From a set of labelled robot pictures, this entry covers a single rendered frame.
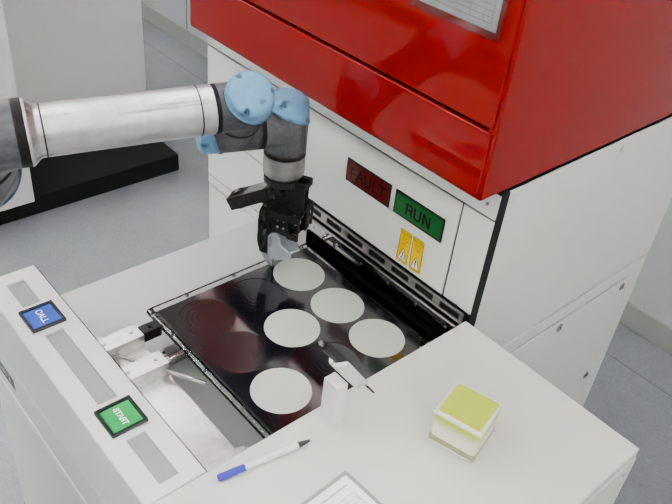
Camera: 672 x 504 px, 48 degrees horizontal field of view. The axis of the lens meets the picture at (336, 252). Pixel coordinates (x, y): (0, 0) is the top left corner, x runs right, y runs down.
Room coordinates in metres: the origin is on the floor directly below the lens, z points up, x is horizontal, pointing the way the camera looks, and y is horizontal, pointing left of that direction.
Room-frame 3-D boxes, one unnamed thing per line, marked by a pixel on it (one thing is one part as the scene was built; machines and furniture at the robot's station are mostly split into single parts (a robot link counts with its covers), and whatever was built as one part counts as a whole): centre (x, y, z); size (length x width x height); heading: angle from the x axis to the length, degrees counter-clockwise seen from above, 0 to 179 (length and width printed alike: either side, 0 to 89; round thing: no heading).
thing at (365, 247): (1.18, -0.08, 0.96); 0.44 x 0.01 x 0.02; 45
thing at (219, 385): (0.89, 0.19, 0.90); 0.38 x 0.01 x 0.01; 45
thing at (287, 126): (1.18, 0.11, 1.21); 0.09 x 0.08 x 0.11; 115
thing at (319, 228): (1.17, -0.08, 0.89); 0.44 x 0.02 x 0.10; 45
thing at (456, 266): (1.31, 0.04, 1.02); 0.82 x 0.03 x 0.40; 45
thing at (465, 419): (0.75, -0.21, 1.00); 0.07 x 0.07 x 0.07; 60
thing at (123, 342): (0.93, 0.35, 0.89); 0.08 x 0.03 x 0.03; 135
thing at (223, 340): (1.02, 0.06, 0.90); 0.34 x 0.34 x 0.01; 45
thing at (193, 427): (0.82, 0.24, 0.87); 0.36 x 0.08 x 0.03; 45
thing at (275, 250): (1.17, 0.11, 0.95); 0.06 x 0.03 x 0.09; 72
